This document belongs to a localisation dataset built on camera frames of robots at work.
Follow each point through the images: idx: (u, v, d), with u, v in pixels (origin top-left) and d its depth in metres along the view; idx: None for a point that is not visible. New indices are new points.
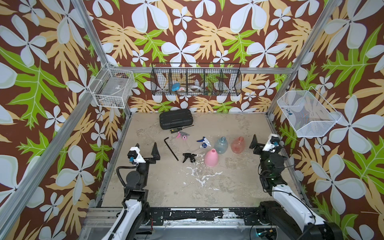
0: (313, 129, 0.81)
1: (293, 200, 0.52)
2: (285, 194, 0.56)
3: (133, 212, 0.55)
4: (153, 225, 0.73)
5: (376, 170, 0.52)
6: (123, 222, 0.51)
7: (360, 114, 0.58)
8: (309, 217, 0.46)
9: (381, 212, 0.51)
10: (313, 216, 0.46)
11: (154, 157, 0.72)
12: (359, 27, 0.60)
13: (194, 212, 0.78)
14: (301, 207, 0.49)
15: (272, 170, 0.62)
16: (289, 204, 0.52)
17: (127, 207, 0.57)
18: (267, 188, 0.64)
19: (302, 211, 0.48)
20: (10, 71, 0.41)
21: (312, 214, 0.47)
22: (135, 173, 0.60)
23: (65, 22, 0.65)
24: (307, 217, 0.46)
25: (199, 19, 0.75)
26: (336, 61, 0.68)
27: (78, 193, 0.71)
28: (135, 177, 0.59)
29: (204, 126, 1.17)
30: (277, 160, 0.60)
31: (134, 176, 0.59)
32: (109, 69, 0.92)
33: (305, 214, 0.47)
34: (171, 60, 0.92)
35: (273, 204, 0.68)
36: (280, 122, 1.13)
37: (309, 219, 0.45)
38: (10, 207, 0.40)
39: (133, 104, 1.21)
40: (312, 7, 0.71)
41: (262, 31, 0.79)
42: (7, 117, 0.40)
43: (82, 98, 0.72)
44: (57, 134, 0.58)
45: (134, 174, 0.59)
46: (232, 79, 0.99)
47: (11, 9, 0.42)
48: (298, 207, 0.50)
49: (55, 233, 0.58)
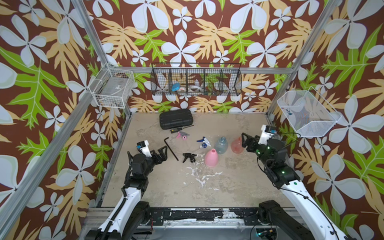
0: (313, 129, 0.81)
1: (311, 208, 0.45)
2: (300, 196, 0.48)
3: (131, 200, 0.54)
4: (153, 225, 0.73)
5: (376, 170, 0.52)
6: (122, 210, 0.50)
7: (360, 115, 0.58)
8: (329, 233, 0.41)
9: (381, 212, 0.51)
10: (333, 232, 0.41)
11: (162, 155, 0.76)
12: (359, 27, 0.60)
13: (194, 212, 0.78)
14: (320, 219, 0.43)
15: (275, 156, 0.55)
16: (305, 211, 0.46)
17: (126, 195, 0.55)
18: (277, 181, 0.54)
19: (320, 225, 0.43)
20: (10, 71, 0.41)
21: (333, 228, 0.42)
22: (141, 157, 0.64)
23: (65, 22, 0.65)
24: (328, 234, 0.41)
25: (199, 19, 0.75)
26: (336, 61, 0.68)
27: (78, 193, 0.70)
28: (141, 159, 0.63)
29: (204, 126, 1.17)
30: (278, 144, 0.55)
31: (140, 158, 0.63)
32: (109, 69, 0.92)
33: (325, 228, 0.42)
34: (171, 60, 0.92)
35: (272, 204, 0.67)
36: (280, 122, 1.13)
37: (330, 236, 0.40)
38: (10, 207, 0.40)
39: (132, 104, 1.21)
40: (312, 7, 0.71)
41: (262, 31, 0.79)
42: (7, 118, 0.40)
43: (82, 98, 0.72)
44: (57, 134, 0.58)
45: (140, 156, 0.64)
46: (232, 79, 0.99)
47: (11, 10, 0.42)
48: (316, 218, 0.44)
49: (55, 233, 0.58)
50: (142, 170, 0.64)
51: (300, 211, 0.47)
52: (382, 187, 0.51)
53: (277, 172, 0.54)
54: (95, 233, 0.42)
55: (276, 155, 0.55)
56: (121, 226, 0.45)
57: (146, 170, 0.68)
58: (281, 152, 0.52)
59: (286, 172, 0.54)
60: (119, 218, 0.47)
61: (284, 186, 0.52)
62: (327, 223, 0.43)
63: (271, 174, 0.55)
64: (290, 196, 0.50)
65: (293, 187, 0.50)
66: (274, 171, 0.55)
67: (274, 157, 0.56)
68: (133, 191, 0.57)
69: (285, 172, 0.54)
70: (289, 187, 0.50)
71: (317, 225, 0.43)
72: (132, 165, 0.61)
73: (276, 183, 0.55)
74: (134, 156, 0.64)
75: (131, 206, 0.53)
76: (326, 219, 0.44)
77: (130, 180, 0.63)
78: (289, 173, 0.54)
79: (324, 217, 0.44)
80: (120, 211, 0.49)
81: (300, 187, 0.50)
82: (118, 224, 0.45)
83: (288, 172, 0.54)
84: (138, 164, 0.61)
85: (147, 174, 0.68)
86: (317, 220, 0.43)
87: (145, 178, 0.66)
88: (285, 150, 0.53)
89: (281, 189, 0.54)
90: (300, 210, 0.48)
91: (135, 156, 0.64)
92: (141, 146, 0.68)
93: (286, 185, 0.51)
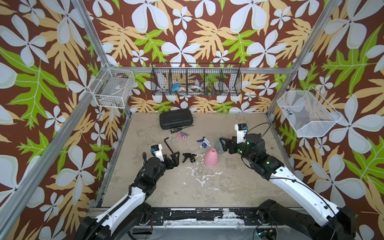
0: (313, 129, 0.81)
1: (301, 190, 0.47)
2: (289, 181, 0.50)
3: (133, 201, 0.54)
4: (153, 225, 0.73)
5: (376, 170, 0.52)
6: (121, 207, 0.50)
7: (360, 115, 0.58)
8: (324, 208, 0.42)
9: (381, 212, 0.51)
10: (327, 206, 0.43)
11: (174, 161, 0.76)
12: (359, 27, 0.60)
13: (194, 212, 0.78)
14: (312, 197, 0.45)
15: (256, 149, 0.58)
16: (297, 194, 0.47)
17: (130, 194, 0.56)
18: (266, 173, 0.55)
19: (314, 203, 0.44)
20: (10, 71, 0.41)
21: (325, 203, 0.43)
22: (156, 160, 0.64)
23: (65, 22, 0.65)
24: (323, 209, 0.42)
25: (199, 19, 0.75)
26: (336, 61, 0.68)
27: (78, 193, 0.70)
28: (155, 163, 0.63)
29: (204, 126, 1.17)
30: (254, 137, 0.58)
31: (154, 162, 0.63)
32: (109, 69, 0.92)
33: (319, 205, 0.43)
34: (171, 60, 0.92)
35: (269, 203, 0.68)
36: (280, 122, 1.13)
37: (325, 211, 0.42)
38: (10, 207, 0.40)
39: (133, 104, 1.21)
40: (312, 7, 0.71)
41: (262, 31, 0.79)
42: (7, 118, 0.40)
43: (82, 98, 0.72)
44: (57, 134, 0.58)
45: (155, 160, 0.64)
46: (232, 79, 0.99)
47: (11, 10, 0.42)
48: (309, 198, 0.45)
49: (55, 233, 0.58)
50: (153, 174, 0.65)
51: (293, 195, 0.49)
52: (382, 186, 0.51)
53: (262, 164, 0.55)
54: (91, 221, 0.44)
55: (256, 148, 0.57)
56: (114, 224, 0.45)
57: (158, 174, 0.68)
58: (260, 144, 0.54)
59: (270, 162, 0.56)
60: (115, 216, 0.47)
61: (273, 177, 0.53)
62: (319, 199, 0.44)
63: (258, 168, 0.56)
64: (279, 183, 0.52)
65: (280, 174, 0.52)
66: (259, 163, 0.57)
67: (255, 150, 0.58)
68: (138, 192, 0.58)
69: (269, 162, 0.56)
70: (276, 176, 0.52)
71: (312, 204, 0.44)
72: (146, 166, 0.62)
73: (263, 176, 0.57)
74: (149, 159, 0.65)
75: (130, 207, 0.53)
76: (317, 195, 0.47)
77: (140, 179, 0.64)
78: (274, 162, 0.55)
79: (315, 195, 0.45)
80: (119, 208, 0.50)
81: (286, 172, 0.52)
82: (113, 220, 0.46)
83: (272, 161, 0.56)
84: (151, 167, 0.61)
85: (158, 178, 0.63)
86: (311, 199, 0.45)
87: (152, 183, 0.65)
88: (262, 142, 0.55)
89: (270, 180, 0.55)
90: (292, 194, 0.49)
91: (150, 158, 0.65)
92: (155, 150, 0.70)
93: (273, 174, 0.52)
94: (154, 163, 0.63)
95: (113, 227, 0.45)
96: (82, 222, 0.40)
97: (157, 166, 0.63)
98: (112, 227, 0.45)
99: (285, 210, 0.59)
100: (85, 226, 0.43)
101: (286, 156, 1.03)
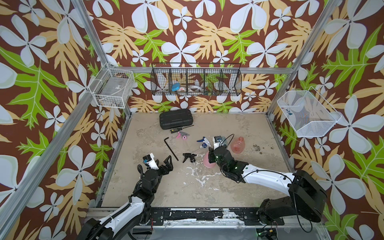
0: (313, 129, 0.81)
1: (264, 175, 0.54)
2: (255, 173, 0.57)
3: (133, 209, 0.56)
4: (153, 225, 0.73)
5: (376, 170, 0.52)
6: (122, 213, 0.52)
7: (360, 115, 0.58)
8: (284, 180, 0.48)
9: (381, 212, 0.51)
10: (285, 177, 0.49)
11: (169, 166, 0.78)
12: (359, 27, 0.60)
13: (194, 212, 0.78)
14: (273, 175, 0.52)
15: (224, 160, 0.66)
16: (265, 179, 0.53)
17: (131, 202, 0.59)
18: (239, 177, 0.63)
19: (276, 180, 0.50)
20: (10, 71, 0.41)
21: (282, 175, 0.50)
22: (154, 172, 0.66)
23: (65, 22, 0.65)
24: (283, 181, 0.48)
25: (199, 19, 0.75)
26: (336, 61, 0.68)
27: (78, 193, 0.71)
28: (152, 176, 0.64)
29: (204, 126, 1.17)
30: (221, 149, 0.66)
31: (152, 175, 0.65)
32: (109, 69, 0.92)
33: (280, 179, 0.49)
34: (171, 60, 0.92)
35: (263, 201, 0.71)
36: (280, 122, 1.13)
37: (285, 181, 0.48)
38: (10, 206, 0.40)
39: (132, 104, 1.21)
40: (312, 7, 0.71)
41: (262, 31, 0.79)
42: (7, 118, 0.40)
43: (82, 98, 0.72)
44: (57, 134, 0.58)
45: (152, 173, 0.66)
46: (232, 80, 1.00)
47: (11, 9, 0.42)
48: (271, 178, 0.51)
49: (55, 233, 0.58)
50: (151, 187, 0.67)
51: (263, 183, 0.55)
52: (382, 186, 0.51)
53: (234, 171, 0.63)
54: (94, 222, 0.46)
55: (225, 158, 0.64)
56: (116, 227, 0.47)
57: (156, 184, 0.70)
58: (227, 154, 0.63)
59: (238, 166, 0.64)
60: (118, 220, 0.49)
61: (244, 177, 0.60)
62: (279, 174, 0.51)
63: (232, 176, 0.63)
64: (250, 179, 0.59)
65: (247, 171, 0.59)
66: (231, 171, 0.64)
67: (225, 161, 0.66)
68: (138, 201, 0.60)
69: (238, 166, 0.64)
70: (245, 175, 0.59)
71: (275, 181, 0.50)
72: (143, 179, 0.63)
73: (238, 181, 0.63)
74: (146, 171, 0.66)
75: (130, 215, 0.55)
76: (275, 173, 0.52)
77: (138, 190, 0.67)
78: (241, 166, 0.63)
79: (274, 173, 0.52)
80: (122, 213, 0.52)
81: (251, 167, 0.60)
82: (115, 224, 0.48)
83: (240, 165, 0.64)
84: (148, 181, 0.63)
85: (154, 190, 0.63)
86: (273, 178, 0.51)
87: (150, 194, 0.67)
88: (228, 152, 0.63)
89: (244, 181, 0.62)
90: (263, 182, 0.54)
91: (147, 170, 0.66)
92: (147, 160, 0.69)
93: (243, 174, 0.60)
94: (151, 176, 0.65)
95: (115, 230, 0.47)
96: (85, 223, 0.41)
97: (154, 178, 0.65)
98: (114, 230, 0.46)
99: (275, 201, 0.61)
100: (88, 228, 0.44)
101: (286, 156, 1.03)
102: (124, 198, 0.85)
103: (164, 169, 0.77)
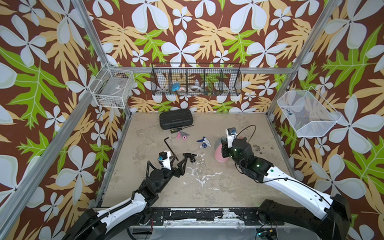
0: (313, 129, 0.81)
1: (294, 187, 0.48)
2: (282, 180, 0.50)
3: (133, 207, 0.55)
4: (153, 225, 0.73)
5: (376, 170, 0.52)
6: (123, 209, 0.52)
7: (360, 115, 0.58)
8: (320, 201, 0.43)
9: (381, 212, 0.51)
10: (321, 198, 0.44)
11: (180, 170, 0.74)
12: (359, 27, 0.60)
13: (194, 212, 0.78)
14: (306, 192, 0.46)
15: (243, 154, 0.58)
16: (293, 192, 0.47)
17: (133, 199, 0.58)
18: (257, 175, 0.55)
19: (309, 197, 0.45)
20: (9, 71, 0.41)
21: (319, 195, 0.44)
22: (159, 173, 0.62)
23: (65, 22, 0.65)
24: (319, 202, 0.43)
25: (199, 19, 0.75)
26: (336, 61, 0.68)
27: (78, 193, 0.71)
28: (157, 178, 0.61)
29: (204, 126, 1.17)
30: (242, 143, 0.57)
31: (157, 176, 0.61)
32: (109, 69, 0.92)
33: (314, 199, 0.44)
34: (171, 60, 0.92)
35: (267, 202, 0.69)
36: (280, 122, 1.13)
37: (321, 203, 0.43)
38: (11, 207, 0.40)
39: (132, 104, 1.21)
40: (312, 7, 0.71)
41: (262, 31, 0.79)
42: (7, 117, 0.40)
43: (82, 98, 0.72)
44: (57, 134, 0.58)
45: (158, 174, 0.62)
46: (232, 80, 1.00)
47: (11, 9, 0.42)
48: (303, 193, 0.46)
49: (55, 233, 0.58)
50: (155, 187, 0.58)
51: (287, 192, 0.49)
52: (382, 186, 0.51)
53: (253, 168, 0.55)
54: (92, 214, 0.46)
55: (244, 153, 0.57)
56: (111, 223, 0.47)
57: (161, 186, 0.67)
58: (247, 148, 0.55)
59: (260, 164, 0.56)
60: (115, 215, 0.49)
61: (265, 179, 0.53)
62: (313, 192, 0.45)
63: (250, 173, 0.55)
64: (273, 184, 0.52)
65: (272, 175, 0.52)
66: (250, 168, 0.56)
67: (243, 155, 0.58)
68: (140, 199, 0.59)
69: (260, 165, 0.56)
70: (269, 177, 0.52)
71: (308, 199, 0.44)
72: (147, 178, 0.61)
73: (257, 180, 0.57)
74: (151, 172, 0.63)
75: (129, 212, 0.54)
76: (309, 188, 0.47)
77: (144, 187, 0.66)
78: (264, 164, 0.56)
79: (308, 188, 0.47)
80: (120, 209, 0.52)
81: (277, 171, 0.53)
82: (111, 220, 0.47)
83: (261, 163, 0.56)
84: (152, 182, 0.60)
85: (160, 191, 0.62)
86: (305, 195, 0.45)
87: (153, 194, 0.64)
88: (248, 146, 0.55)
89: (263, 182, 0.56)
90: (287, 192, 0.49)
91: (153, 171, 0.63)
92: (162, 158, 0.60)
93: (266, 176, 0.52)
94: (156, 178, 0.61)
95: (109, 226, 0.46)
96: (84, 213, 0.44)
97: (158, 180, 0.60)
98: (109, 226, 0.46)
99: (284, 208, 0.60)
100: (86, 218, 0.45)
101: (286, 156, 1.03)
102: (124, 198, 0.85)
103: (175, 172, 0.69)
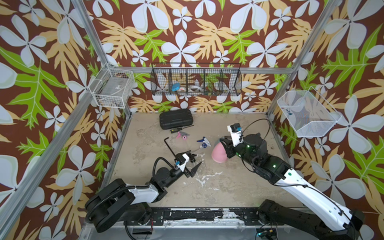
0: (313, 129, 0.81)
1: (312, 196, 0.44)
2: (300, 187, 0.46)
3: (150, 192, 0.59)
4: (153, 225, 0.73)
5: (376, 170, 0.52)
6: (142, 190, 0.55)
7: (360, 115, 0.58)
8: (339, 215, 0.41)
9: (381, 212, 0.51)
10: (341, 212, 0.41)
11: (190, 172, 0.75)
12: (359, 27, 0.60)
13: (194, 212, 0.78)
14: (324, 202, 0.43)
15: (258, 152, 0.51)
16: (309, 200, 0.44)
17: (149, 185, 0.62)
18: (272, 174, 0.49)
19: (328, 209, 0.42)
20: (10, 71, 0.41)
21: (339, 209, 0.42)
22: (166, 172, 0.62)
23: (65, 22, 0.65)
24: (338, 217, 0.40)
25: (199, 19, 0.75)
26: (336, 61, 0.68)
27: (78, 193, 0.71)
28: (163, 176, 0.62)
29: (204, 126, 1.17)
30: (257, 139, 0.51)
31: (163, 175, 0.62)
32: (109, 69, 0.92)
33: (334, 212, 0.41)
34: (171, 60, 0.92)
35: (268, 203, 0.68)
36: (280, 122, 1.13)
37: (341, 218, 0.40)
38: (10, 207, 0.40)
39: (132, 104, 1.21)
40: (312, 7, 0.71)
41: (262, 31, 0.79)
42: (7, 117, 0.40)
43: (82, 98, 0.72)
44: (57, 134, 0.58)
45: (164, 173, 0.62)
46: (232, 80, 1.00)
47: (11, 9, 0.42)
48: (321, 204, 0.43)
49: (55, 233, 0.58)
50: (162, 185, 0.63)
51: (301, 198, 0.46)
52: (382, 187, 0.51)
53: (268, 167, 0.50)
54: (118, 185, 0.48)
55: (259, 150, 0.50)
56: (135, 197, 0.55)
57: (168, 184, 0.68)
58: (262, 146, 0.48)
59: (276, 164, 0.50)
60: (138, 191, 0.52)
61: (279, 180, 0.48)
62: (332, 204, 0.43)
63: (264, 172, 0.50)
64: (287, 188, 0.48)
65: (289, 179, 0.47)
66: (264, 167, 0.51)
67: (257, 153, 0.52)
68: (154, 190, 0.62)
69: (276, 164, 0.50)
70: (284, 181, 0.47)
71: (327, 211, 0.41)
72: (155, 175, 0.62)
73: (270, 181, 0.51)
74: (159, 170, 0.63)
75: (147, 195, 0.57)
76: (327, 198, 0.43)
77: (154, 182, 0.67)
78: (279, 163, 0.50)
79: (326, 198, 0.44)
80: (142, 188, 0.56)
81: (295, 175, 0.48)
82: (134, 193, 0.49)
83: (278, 162, 0.51)
84: (159, 179, 0.61)
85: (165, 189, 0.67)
86: (324, 206, 0.42)
87: (160, 189, 0.65)
88: (263, 143, 0.49)
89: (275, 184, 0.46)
90: (301, 198, 0.46)
91: (160, 169, 0.63)
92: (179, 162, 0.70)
93: (282, 179, 0.47)
94: (162, 176, 0.62)
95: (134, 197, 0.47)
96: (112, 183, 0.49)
97: (164, 179, 0.61)
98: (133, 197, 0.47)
99: (287, 211, 0.59)
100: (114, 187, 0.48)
101: (286, 157, 1.03)
102: None
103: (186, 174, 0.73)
